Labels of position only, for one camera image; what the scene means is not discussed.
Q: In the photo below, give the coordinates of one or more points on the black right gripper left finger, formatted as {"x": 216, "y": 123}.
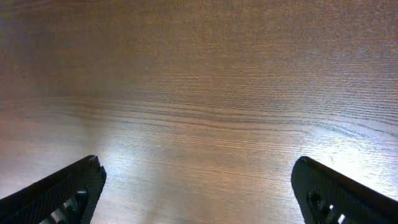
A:
{"x": 69, "y": 195}

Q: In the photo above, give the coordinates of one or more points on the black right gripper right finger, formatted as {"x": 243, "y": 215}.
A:
{"x": 325, "y": 196}

